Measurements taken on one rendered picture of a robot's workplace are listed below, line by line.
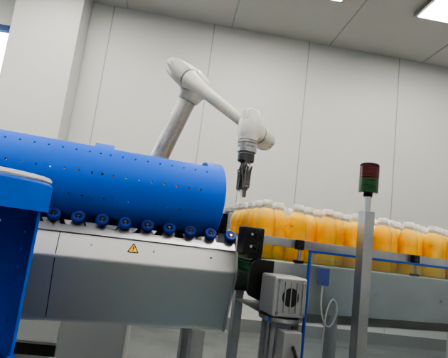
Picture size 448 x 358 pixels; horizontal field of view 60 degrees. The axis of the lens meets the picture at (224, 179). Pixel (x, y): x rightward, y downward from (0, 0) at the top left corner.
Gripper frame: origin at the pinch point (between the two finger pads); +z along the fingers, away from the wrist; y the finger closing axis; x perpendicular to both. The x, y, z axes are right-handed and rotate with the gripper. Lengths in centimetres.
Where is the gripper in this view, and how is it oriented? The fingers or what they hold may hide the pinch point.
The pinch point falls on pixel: (241, 198)
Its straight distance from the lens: 172.6
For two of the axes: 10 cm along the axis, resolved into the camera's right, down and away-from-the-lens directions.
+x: 9.5, 1.6, 2.7
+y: 2.9, -1.2, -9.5
